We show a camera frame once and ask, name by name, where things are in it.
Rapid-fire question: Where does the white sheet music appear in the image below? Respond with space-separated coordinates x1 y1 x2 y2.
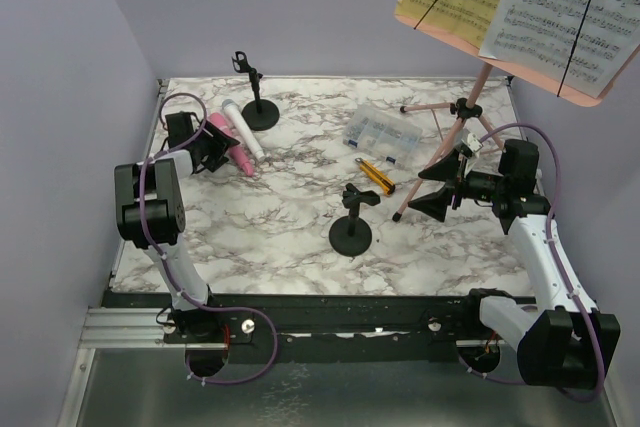
479 0 639 97

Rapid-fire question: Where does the yellow utility knife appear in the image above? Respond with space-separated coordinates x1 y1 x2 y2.
355 158 396 196

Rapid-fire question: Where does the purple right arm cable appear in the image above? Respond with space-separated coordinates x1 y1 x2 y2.
479 123 609 403

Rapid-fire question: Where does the black round-base mic stand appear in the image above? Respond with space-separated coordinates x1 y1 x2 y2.
231 51 280 132

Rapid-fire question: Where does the pink music stand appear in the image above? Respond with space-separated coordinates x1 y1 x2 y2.
390 11 606 225

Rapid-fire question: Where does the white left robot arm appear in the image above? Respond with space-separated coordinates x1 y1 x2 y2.
114 112 240 342

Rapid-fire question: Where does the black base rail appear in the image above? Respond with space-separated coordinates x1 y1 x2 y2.
163 294 507 372

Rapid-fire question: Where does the white toy microphone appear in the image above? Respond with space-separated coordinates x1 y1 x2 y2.
222 99 266 163

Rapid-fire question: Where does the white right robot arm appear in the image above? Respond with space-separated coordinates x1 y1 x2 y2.
408 139 620 391

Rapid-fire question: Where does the pink toy microphone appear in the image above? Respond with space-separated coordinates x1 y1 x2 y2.
208 113 254 177

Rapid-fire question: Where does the clear plastic organizer box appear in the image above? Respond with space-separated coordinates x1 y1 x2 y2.
342 106 423 166

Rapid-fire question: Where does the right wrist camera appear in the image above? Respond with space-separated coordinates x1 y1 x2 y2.
455 128 483 160

